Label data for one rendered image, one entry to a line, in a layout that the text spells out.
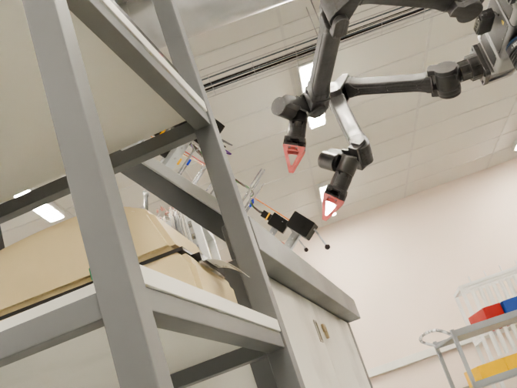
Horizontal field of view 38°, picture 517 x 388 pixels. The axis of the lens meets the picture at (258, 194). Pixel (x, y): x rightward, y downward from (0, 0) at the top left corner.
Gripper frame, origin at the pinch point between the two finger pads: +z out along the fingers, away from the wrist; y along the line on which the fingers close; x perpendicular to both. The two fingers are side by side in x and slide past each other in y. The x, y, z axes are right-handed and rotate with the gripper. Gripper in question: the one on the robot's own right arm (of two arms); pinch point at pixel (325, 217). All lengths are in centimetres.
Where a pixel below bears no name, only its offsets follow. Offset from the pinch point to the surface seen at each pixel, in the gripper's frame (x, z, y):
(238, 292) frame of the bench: -6, 27, 97
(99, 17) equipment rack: -32, 2, 140
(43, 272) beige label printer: -29, 34, 127
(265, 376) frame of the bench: 4, 38, 100
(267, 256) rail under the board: -4, 20, 91
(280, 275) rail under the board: -2, 22, 73
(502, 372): 153, 19, -345
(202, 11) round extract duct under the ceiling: -117, -99, -187
